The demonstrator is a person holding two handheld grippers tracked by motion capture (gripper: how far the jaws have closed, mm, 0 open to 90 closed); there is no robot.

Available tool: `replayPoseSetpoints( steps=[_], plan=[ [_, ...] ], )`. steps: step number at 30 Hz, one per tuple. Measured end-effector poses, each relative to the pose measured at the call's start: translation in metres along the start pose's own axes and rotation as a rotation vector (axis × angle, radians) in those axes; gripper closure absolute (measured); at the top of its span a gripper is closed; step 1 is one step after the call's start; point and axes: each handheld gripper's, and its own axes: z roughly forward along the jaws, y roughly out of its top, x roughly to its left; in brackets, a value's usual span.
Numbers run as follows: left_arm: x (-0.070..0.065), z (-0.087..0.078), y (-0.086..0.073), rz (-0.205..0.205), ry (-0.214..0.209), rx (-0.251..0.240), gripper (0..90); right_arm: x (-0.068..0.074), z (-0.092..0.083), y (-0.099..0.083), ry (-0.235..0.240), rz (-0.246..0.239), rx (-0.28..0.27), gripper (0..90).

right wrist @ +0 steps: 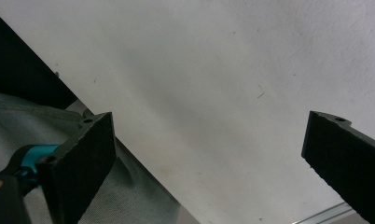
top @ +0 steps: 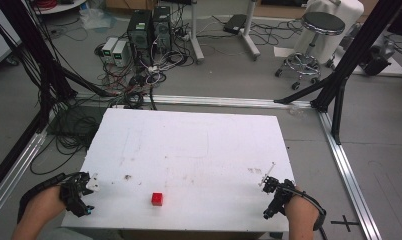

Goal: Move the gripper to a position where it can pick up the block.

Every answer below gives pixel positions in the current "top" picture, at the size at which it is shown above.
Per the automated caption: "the black device on white board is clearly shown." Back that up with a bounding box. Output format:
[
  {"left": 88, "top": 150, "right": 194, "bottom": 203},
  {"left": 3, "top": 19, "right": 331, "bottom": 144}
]
[{"left": 332, "top": 37, "right": 402, "bottom": 78}]

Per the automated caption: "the black frame strut with cables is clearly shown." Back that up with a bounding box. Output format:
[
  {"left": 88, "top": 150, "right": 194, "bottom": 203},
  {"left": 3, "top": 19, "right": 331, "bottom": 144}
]
[{"left": 0, "top": 0, "right": 117, "bottom": 134}]

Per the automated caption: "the round white table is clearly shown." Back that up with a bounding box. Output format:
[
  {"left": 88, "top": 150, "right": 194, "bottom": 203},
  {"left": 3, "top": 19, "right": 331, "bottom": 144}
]
[{"left": 30, "top": 0, "right": 88, "bottom": 16}]

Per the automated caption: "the person's left hand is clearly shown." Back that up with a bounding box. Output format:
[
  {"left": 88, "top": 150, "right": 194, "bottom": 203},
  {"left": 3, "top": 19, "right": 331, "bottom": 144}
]
[{"left": 31, "top": 185, "right": 69, "bottom": 224}]

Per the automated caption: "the red cube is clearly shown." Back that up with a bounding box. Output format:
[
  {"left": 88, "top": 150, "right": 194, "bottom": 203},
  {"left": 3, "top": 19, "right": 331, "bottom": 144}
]
[{"left": 151, "top": 191, "right": 165, "bottom": 207}]

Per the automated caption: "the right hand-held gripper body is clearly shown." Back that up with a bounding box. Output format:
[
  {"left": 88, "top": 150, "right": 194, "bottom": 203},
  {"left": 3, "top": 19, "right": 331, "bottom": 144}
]
[{"left": 262, "top": 176, "right": 297, "bottom": 221}]

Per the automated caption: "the black round stool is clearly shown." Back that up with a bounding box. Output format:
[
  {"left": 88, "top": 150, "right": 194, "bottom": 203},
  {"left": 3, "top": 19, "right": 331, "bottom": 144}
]
[{"left": 274, "top": 11, "right": 347, "bottom": 92}]

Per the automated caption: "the black flat box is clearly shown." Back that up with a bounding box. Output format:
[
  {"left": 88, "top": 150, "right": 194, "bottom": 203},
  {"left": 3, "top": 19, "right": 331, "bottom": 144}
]
[{"left": 222, "top": 13, "right": 248, "bottom": 36}]

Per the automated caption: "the white desk leg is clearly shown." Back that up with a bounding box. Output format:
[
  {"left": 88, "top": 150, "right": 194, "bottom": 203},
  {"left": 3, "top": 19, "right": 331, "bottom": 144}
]
[
  {"left": 188, "top": 0, "right": 205, "bottom": 65},
  {"left": 238, "top": 0, "right": 262, "bottom": 62}
]

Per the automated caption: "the tangle of floor cables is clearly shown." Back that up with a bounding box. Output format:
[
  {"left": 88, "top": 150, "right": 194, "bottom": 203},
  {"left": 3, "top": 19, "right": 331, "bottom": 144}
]
[{"left": 94, "top": 43, "right": 194, "bottom": 111}]

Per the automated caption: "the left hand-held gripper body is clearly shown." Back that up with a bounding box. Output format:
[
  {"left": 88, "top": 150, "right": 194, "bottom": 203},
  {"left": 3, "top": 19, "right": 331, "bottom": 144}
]
[{"left": 59, "top": 171, "right": 96, "bottom": 218}]

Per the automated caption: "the white power supply unit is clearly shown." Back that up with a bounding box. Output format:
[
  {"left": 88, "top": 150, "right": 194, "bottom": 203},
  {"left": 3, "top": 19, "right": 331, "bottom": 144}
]
[
  {"left": 100, "top": 36, "right": 119, "bottom": 65},
  {"left": 111, "top": 39, "right": 129, "bottom": 68}
]

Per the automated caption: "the clear plastic bag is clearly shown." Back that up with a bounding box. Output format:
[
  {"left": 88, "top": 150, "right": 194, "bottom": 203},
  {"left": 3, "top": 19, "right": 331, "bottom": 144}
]
[{"left": 78, "top": 7, "right": 118, "bottom": 32}]

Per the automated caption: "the person's right hand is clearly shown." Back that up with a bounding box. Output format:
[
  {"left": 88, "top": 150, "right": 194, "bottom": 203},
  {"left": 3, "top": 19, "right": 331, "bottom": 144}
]
[{"left": 284, "top": 188, "right": 320, "bottom": 232}]

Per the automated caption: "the aluminium floor rail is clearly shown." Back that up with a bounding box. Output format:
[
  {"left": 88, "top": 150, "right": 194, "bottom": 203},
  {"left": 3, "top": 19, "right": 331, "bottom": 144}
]
[
  {"left": 0, "top": 129, "right": 49, "bottom": 226},
  {"left": 318, "top": 111, "right": 383, "bottom": 240},
  {"left": 75, "top": 93, "right": 313, "bottom": 110}
]

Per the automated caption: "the black computer tower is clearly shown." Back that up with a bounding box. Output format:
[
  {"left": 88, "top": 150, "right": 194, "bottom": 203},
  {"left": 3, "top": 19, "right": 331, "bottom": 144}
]
[
  {"left": 152, "top": 5, "right": 173, "bottom": 55},
  {"left": 126, "top": 9, "right": 154, "bottom": 67}
]

